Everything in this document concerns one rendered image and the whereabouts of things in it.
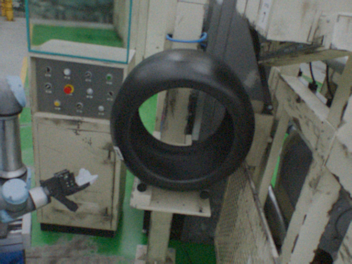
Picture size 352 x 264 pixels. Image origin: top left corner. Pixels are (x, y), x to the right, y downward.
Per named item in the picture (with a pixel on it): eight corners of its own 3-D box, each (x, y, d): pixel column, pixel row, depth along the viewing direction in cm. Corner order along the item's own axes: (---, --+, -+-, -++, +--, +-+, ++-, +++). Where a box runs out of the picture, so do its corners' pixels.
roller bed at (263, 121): (227, 146, 196) (238, 98, 183) (252, 149, 197) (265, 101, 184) (232, 164, 178) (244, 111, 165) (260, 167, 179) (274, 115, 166)
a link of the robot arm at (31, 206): (2, 219, 110) (3, 227, 116) (36, 204, 116) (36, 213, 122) (-7, 198, 112) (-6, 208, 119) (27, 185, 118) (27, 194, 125)
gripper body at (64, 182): (75, 171, 125) (43, 184, 119) (81, 192, 128) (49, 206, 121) (67, 168, 131) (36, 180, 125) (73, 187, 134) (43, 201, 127)
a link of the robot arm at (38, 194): (38, 212, 119) (31, 206, 125) (50, 207, 121) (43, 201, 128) (31, 193, 117) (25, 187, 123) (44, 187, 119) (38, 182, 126)
